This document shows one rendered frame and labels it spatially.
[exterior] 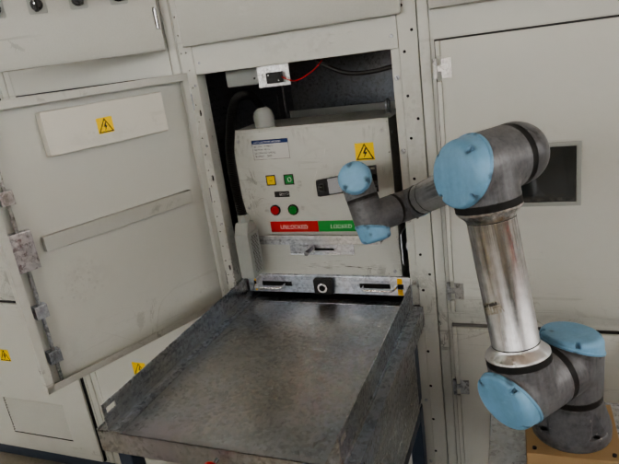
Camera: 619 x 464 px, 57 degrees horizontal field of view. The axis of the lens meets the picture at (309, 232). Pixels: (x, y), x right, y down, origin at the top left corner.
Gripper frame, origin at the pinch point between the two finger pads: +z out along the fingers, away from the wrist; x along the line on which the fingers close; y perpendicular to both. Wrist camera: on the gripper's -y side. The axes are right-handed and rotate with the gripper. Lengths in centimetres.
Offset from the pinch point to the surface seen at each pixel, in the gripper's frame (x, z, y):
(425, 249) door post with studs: -21.0, -2.2, 18.3
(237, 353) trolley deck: -43, -16, -35
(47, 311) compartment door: -25, -29, -79
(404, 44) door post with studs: 32.4, -16.5, 17.3
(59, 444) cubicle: -97, 62, -141
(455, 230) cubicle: -16.0, -8.0, 26.3
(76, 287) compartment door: -21, -21, -75
